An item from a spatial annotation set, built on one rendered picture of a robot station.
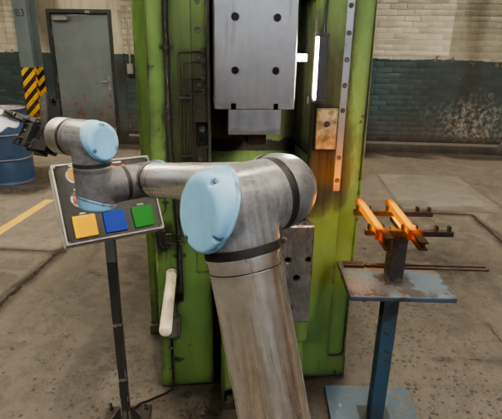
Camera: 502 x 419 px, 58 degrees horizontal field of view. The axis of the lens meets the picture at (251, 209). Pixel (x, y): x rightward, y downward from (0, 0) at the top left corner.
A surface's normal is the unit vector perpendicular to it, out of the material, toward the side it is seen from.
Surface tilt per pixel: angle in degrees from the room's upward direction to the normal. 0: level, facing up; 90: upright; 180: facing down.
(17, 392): 0
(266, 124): 90
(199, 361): 90
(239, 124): 90
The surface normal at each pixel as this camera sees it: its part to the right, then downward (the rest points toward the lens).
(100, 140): 0.85, 0.07
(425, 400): 0.02, -0.94
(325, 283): 0.11, 0.33
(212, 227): -0.80, 0.07
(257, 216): 0.56, 0.00
